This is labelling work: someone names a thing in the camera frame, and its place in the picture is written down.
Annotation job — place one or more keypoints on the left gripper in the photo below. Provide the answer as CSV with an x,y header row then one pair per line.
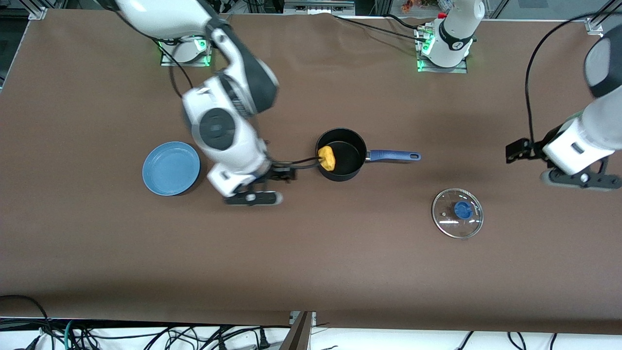
x,y
533,148

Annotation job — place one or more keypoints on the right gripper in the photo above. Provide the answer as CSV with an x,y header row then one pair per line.
x,y
281,172

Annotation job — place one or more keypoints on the yellow potato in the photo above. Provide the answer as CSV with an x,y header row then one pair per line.
x,y
328,158

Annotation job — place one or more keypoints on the glass lid blue knob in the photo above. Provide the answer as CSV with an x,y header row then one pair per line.
x,y
457,214

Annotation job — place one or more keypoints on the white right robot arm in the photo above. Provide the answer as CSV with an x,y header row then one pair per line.
x,y
160,14

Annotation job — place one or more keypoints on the metal base plate left arm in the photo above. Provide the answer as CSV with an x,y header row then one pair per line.
x,y
459,69

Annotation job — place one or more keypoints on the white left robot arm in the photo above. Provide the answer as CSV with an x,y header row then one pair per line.
x,y
457,29

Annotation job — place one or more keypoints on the metal base plate right arm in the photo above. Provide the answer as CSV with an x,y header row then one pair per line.
x,y
167,59

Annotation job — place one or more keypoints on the brown table cover sheet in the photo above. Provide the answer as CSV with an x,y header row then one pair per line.
x,y
311,267

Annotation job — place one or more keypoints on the blue round plate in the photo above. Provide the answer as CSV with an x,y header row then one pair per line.
x,y
170,167

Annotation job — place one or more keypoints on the grey equipment box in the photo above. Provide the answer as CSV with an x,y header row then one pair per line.
x,y
318,7

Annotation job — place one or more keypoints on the black power plug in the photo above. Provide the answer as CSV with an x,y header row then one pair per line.
x,y
264,340

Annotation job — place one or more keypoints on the colourful background clutter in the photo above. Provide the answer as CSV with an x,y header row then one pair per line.
x,y
423,5

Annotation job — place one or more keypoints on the aluminium frame corner bracket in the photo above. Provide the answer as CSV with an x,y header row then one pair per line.
x,y
38,13
594,25

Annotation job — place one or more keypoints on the aluminium frame post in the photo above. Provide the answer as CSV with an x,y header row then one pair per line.
x,y
299,333

